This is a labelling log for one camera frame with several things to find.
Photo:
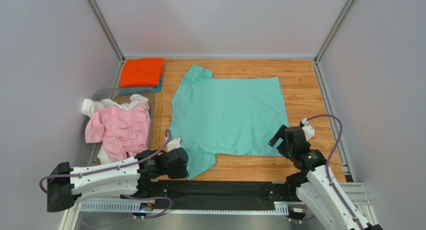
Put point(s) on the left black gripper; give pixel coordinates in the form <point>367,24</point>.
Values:
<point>183,172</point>

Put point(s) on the folded teal t-shirt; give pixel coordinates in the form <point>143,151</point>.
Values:
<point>144,89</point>

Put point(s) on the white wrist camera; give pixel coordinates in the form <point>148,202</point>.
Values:
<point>308,130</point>
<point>174,143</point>

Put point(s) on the black base mat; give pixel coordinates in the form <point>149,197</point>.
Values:
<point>221,195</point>

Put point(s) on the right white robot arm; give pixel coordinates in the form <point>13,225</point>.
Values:
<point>315,184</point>

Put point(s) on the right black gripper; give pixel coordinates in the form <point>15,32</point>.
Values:
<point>283,136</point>

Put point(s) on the white t-shirt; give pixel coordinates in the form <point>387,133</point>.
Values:
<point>90,107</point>

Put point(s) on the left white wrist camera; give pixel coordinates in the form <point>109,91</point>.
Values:
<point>174,143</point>

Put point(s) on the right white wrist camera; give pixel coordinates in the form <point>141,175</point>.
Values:
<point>308,130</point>

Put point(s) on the folded orange t-shirt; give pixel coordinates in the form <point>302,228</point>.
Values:
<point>141,72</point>

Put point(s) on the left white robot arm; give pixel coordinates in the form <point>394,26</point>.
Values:
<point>132,176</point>

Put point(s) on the mint green t-shirt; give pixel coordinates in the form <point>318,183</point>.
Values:
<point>225,116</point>

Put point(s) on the pink t-shirt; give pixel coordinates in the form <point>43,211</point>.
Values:
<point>123,133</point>

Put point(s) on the aluminium frame rail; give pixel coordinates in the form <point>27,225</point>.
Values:
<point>142,208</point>

